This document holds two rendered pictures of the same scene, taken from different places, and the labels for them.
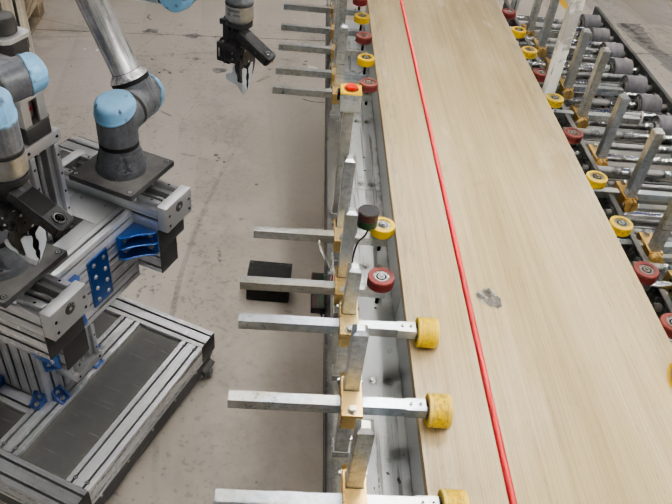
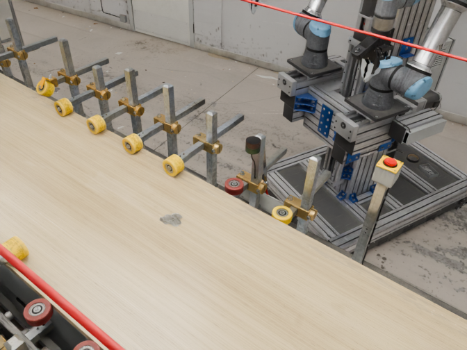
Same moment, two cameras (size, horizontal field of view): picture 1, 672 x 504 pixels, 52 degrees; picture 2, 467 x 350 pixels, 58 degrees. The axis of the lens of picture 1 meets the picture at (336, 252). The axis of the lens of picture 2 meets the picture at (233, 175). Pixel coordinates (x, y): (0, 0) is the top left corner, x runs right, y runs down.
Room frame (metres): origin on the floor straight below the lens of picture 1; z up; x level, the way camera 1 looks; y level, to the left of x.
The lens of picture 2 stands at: (2.37, -1.17, 2.07)
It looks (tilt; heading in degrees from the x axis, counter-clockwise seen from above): 40 degrees down; 130
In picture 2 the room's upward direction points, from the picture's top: 2 degrees clockwise
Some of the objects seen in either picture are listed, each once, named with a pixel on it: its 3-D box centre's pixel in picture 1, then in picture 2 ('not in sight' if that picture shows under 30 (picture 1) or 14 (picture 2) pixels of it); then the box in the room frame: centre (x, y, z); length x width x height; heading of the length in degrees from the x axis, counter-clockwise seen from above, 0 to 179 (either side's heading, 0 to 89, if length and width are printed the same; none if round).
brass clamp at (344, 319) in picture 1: (348, 321); (208, 144); (1.26, -0.05, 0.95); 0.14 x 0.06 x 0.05; 5
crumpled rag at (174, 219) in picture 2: (489, 296); (171, 217); (1.46, -0.46, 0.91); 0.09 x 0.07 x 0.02; 30
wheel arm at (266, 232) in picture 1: (320, 236); (304, 198); (1.73, 0.06, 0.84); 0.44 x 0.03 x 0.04; 95
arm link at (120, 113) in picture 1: (117, 117); (387, 71); (1.71, 0.68, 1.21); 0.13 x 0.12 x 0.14; 168
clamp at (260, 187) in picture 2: (343, 284); (251, 182); (1.51, -0.03, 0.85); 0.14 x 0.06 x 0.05; 5
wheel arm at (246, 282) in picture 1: (313, 287); (259, 171); (1.48, 0.05, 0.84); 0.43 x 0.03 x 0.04; 95
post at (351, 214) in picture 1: (343, 272); (256, 180); (1.53, -0.03, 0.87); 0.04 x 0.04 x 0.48; 5
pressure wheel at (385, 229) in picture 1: (380, 236); (281, 221); (1.75, -0.14, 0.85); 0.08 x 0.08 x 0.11
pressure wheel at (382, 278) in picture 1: (379, 288); (233, 192); (1.50, -0.14, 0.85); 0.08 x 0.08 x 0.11
